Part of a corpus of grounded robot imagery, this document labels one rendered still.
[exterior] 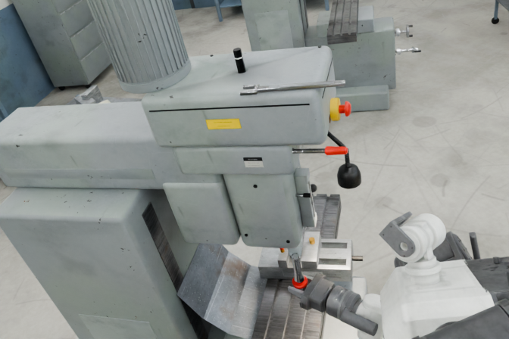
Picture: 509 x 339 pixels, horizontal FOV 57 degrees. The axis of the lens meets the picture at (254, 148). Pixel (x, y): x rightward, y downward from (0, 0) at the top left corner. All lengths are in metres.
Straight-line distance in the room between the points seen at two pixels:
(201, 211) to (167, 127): 0.31
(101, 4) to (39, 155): 0.59
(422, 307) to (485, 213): 2.69
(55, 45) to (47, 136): 4.96
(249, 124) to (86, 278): 0.86
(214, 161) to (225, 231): 0.28
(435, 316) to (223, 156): 0.67
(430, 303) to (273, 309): 1.04
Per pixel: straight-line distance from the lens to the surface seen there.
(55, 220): 1.56
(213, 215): 1.41
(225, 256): 1.95
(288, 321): 1.77
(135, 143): 1.35
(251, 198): 1.35
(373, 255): 3.19
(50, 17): 6.31
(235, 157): 1.24
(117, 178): 1.47
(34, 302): 3.76
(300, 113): 1.10
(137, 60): 1.21
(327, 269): 1.78
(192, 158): 1.29
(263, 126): 1.14
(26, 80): 6.67
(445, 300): 0.84
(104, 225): 1.46
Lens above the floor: 2.40
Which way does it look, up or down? 34 degrees down
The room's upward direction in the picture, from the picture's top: 14 degrees counter-clockwise
